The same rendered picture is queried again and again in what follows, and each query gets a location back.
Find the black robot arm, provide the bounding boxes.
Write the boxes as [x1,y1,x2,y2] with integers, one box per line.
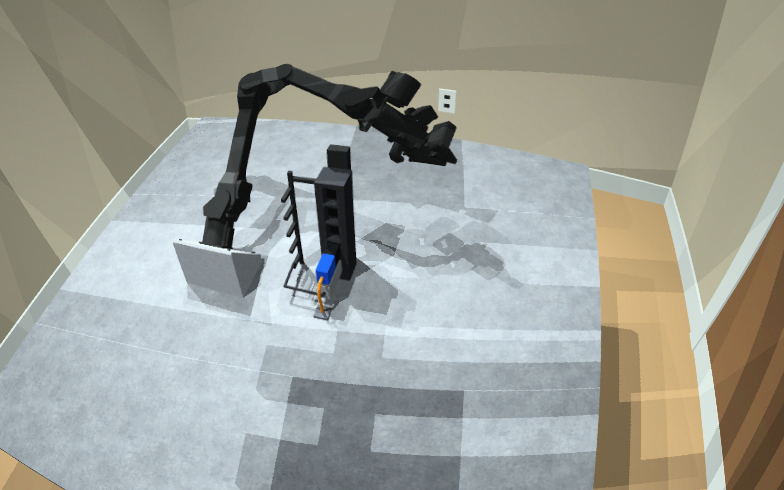
[198,64,422,250]

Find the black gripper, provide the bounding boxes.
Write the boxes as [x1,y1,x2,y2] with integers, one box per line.
[387,114,457,166]

